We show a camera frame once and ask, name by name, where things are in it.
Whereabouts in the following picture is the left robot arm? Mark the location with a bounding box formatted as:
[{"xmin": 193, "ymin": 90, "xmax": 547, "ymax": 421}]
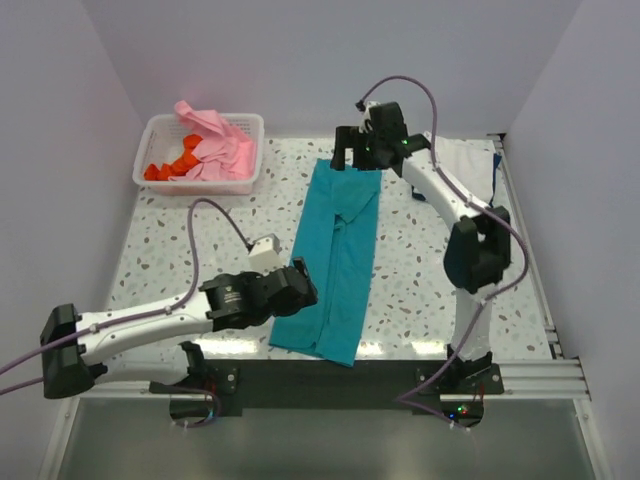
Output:
[{"xmin": 40, "ymin": 257, "xmax": 318, "ymax": 400}]

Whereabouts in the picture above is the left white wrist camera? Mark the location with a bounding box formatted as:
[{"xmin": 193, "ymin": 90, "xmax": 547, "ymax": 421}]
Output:
[{"xmin": 248, "ymin": 234, "xmax": 284, "ymax": 274}]

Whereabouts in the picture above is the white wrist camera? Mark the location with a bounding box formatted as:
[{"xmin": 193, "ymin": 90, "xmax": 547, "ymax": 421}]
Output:
[
  {"xmin": 248, "ymin": 234, "xmax": 284, "ymax": 274},
  {"xmin": 356, "ymin": 100, "xmax": 379, "ymax": 133}
]

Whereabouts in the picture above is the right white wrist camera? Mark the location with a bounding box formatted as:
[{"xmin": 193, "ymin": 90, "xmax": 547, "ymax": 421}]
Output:
[{"xmin": 356, "ymin": 100, "xmax": 379, "ymax": 133}]

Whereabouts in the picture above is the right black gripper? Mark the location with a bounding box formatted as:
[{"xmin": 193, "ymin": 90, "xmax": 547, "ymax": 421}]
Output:
[{"xmin": 329, "ymin": 127, "xmax": 385, "ymax": 172}]

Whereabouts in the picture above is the aluminium frame rail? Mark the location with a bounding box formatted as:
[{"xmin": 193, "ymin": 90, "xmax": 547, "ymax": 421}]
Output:
[{"xmin": 487, "ymin": 130, "xmax": 596, "ymax": 401}]

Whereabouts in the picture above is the teal t shirt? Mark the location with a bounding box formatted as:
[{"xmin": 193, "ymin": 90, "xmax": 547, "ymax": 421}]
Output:
[{"xmin": 269, "ymin": 160, "xmax": 381, "ymax": 367}]

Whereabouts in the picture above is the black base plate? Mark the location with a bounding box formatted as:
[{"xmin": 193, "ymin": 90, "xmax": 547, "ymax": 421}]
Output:
[{"xmin": 149, "ymin": 360, "xmax": 505, "ymax": 425}]

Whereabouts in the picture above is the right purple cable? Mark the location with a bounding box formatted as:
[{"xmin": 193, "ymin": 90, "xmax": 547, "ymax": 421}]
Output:
[{"xmin": 355, "ymin": 75, "xmax": 529, "ymax": 416}]

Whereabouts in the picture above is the orange t shirt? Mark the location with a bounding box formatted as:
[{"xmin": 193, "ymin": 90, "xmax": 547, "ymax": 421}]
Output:
[{"xmin": 143, "ymin": 134, "xmax": 202, "ymax": 181}]

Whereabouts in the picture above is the folded white t shirt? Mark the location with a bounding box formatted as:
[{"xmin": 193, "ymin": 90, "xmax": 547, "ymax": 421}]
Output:
[{"xmin": 436, "ymin": 136, "xmax": 496, "ymax": 203}]

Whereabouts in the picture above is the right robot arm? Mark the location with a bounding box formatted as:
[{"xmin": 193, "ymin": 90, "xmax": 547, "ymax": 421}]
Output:
[{"xmin": 330, "ymin": 100, "xmax": 511, "ymax": 393}]

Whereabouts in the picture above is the pink t shirt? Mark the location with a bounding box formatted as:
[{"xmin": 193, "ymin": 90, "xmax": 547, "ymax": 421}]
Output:
[{"xmin": 174, "ymin": 101, "xmax": 256, "ymax": 182}]

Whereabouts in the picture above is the white plastic basket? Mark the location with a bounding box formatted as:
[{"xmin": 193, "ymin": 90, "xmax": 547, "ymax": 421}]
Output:
[{"xmin": 132, "ymin": 113, "xmax": 265, "ymax": 196}]

